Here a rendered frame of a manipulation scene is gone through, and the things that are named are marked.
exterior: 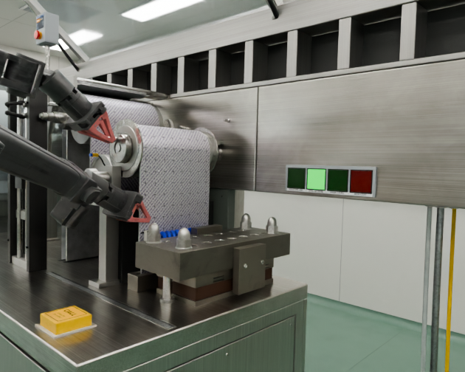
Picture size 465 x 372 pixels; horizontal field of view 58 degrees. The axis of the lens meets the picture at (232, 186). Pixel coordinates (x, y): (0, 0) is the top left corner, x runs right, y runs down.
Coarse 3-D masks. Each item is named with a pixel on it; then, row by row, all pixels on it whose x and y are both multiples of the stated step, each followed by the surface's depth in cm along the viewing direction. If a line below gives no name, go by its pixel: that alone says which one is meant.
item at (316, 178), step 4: (308, 172) 107; (312, 172) 106; (316, 172) 105; (320, 172) 104; (324, 172) 104; (308, 176) 107; (312, 176) 106; (316, 176) 105; (320, 176) 104; (324, 176) 104; (308, 180) 107; (312, 180) 106; (316, 180) 105; (320, 180) 104; (324, 180) 104; (308, 184) 107; (312, 184) 106; (316, 184) 105; (320, 184) 104; (324, 184) 104; (308, 188) 107; (312, 188) 106; (316, 188) 105; (320, 188) 104; (324, 188) 104
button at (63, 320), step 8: (48, 312) 80; (56, 312) 80; (64, 312) 80; (72, 312) 80; (80, 312) 80; (48, 320) 77; (56, 320) 76; (64, 320) 76; (72, 320) 77; (80, 320) 78; (88, 320) 79; (48, 328) 77; (56, 328) 75; (64, 328) 76; (72, 328) 77
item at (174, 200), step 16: (144, 176) 102; (160, 176) 106; (176, 176) 110; (192, 176) 114; (208, 176) 119; (144, 192) 103; (160, 192) 106; (176, 192) 110; (192, 192) 114; (208, 192) 119; (160, 208) 107; (176, 208) 111; (192, 208) 115; (208, 208) 119; (144, 224) 103; (160, 224) 107; (176, 224) 111; (192, 224) 115
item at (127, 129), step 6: (126, 126) 104; (120, 132) 106; (126, 132) 104; (132, 132) 102; (132, 138) 102; (210, 144) 120; (210, 150) 120; (132, 156) 103; (210, 156) 120; (114, 162) 108; (132, 162) 103; (126, 168) 104; (138, 168) 105
